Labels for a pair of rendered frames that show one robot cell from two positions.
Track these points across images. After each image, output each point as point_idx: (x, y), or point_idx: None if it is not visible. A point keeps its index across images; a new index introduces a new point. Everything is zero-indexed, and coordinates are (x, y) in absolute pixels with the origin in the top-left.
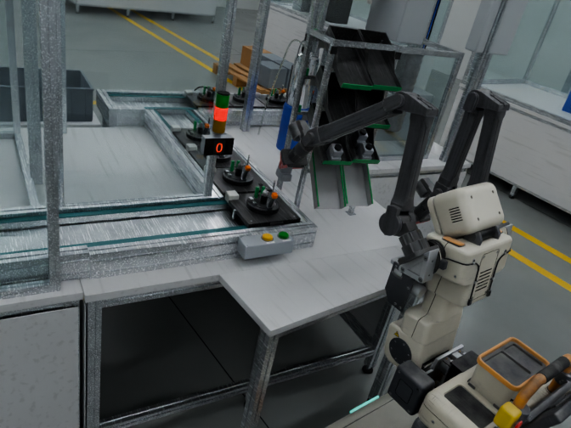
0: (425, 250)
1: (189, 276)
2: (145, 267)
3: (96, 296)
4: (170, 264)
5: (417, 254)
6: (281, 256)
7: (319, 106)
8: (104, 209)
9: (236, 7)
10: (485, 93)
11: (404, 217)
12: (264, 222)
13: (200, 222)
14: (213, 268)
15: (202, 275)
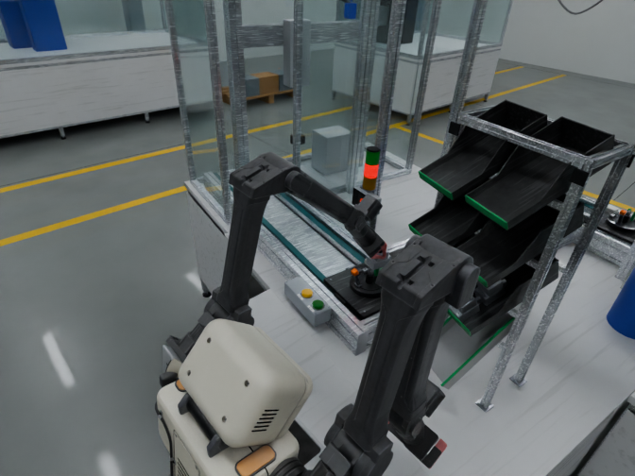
0: (175, 348)
1: (261, 272)
2: (259, 247)
3: (227, 239)
4: (268, 259)
5: (167, 339)
6: (318, 329)
7: (436, 204)
8: (307, 211)
9: (391, 58)
10: (416, 246)
11: (217, 309)
12: (334, 289)
13: (328, 260)
14: (277, 283)
15: (265, 279)
